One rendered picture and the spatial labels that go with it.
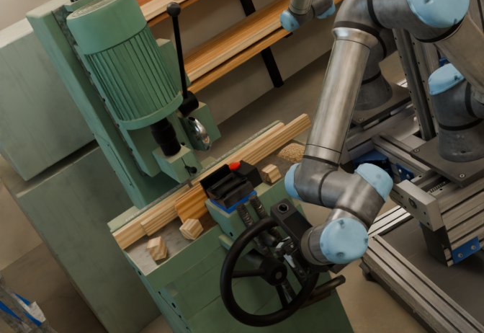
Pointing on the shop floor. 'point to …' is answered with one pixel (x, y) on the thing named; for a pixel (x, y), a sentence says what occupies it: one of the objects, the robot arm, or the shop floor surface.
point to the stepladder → (21, 313)
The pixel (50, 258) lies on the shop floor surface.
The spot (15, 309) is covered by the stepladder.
